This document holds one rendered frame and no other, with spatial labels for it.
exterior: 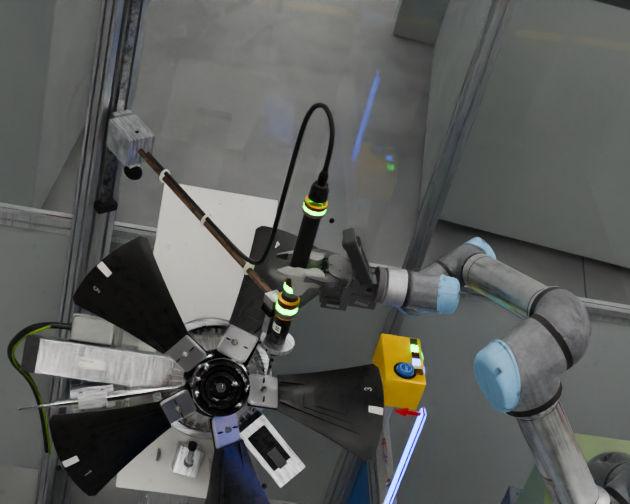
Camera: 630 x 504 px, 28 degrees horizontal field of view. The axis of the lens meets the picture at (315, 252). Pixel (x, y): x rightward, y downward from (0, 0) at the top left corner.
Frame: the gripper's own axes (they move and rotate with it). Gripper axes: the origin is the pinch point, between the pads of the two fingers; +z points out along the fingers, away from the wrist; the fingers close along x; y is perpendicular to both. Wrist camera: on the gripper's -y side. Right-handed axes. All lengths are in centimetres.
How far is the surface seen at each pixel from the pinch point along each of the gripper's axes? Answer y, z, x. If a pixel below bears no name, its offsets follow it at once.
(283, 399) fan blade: 34.2, -7.0, -2.4
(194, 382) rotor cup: 30.3, 12.3, -5.1
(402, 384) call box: 47, -38, 21
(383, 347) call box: 46, -34, 32
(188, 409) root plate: 40.6, 12.0, -2.7
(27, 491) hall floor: 153, 46, 66
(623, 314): 54, -108, 70
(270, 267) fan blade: 16.1, -0.6, 17.8
